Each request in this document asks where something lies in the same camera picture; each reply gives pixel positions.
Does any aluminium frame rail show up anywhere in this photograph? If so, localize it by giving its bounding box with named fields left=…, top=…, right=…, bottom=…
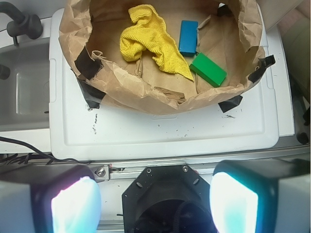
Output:
left=88, top=145, right=311, bottom=181

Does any black tape strip bottom right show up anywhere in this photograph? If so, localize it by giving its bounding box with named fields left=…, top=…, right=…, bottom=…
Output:
left=218, top=95, right=243, bottom=113

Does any black cable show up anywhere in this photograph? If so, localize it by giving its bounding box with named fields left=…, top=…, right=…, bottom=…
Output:
left=0, top=136, right=91, bottom=166

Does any crumpled brown paper bag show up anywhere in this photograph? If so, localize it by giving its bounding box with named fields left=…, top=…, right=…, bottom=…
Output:
left=59, top=0, right=265, bottom=115

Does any black octagonal mount plate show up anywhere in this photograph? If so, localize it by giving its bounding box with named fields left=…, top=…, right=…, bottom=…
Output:
left=122, top=165, right=217, bottom=233

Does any green rectangular block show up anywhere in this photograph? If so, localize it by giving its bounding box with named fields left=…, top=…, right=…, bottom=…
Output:
left=189, top=53, right=227, bottom=87

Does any yellow microfibre cloth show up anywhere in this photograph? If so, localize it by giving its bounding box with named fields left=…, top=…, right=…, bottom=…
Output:
left=120, top=4, right=194, bottom=81

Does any black tape strip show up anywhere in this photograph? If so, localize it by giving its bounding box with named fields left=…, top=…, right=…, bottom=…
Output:
left=74, top=47, right=103, bottom=80
left=248, top=55, right=276, bottom=83
left=77, top=79, right=106, bottom=109
left=218, top=95, right=243, bottom=113

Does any black tape strip inner left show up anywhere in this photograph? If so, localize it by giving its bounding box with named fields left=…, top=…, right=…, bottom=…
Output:
left=74, top=47, right=103, bottom=80

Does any white plastic tray lid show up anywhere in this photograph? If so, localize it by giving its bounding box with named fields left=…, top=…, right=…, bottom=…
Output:
left=49, top=9, right=279, bottom=160

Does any grey toy sink basin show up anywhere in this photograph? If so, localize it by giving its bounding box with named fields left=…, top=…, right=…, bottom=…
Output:
left=0, top=39, right=50, bottom=132

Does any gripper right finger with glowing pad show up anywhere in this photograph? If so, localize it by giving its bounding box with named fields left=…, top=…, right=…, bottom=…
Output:
left=209, top=159, right=311, bottom=233

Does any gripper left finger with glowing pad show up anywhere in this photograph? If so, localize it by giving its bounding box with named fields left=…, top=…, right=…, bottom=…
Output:
left=0, top=164, right=101, bottom=233

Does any dark grey toy faucet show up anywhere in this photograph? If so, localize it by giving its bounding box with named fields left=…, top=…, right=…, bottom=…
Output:
left=0, top=1, right=43, bottom=47

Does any blue rectangular block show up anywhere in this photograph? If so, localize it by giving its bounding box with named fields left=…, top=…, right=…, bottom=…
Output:
left=178, top=20, right=198, bottom=57

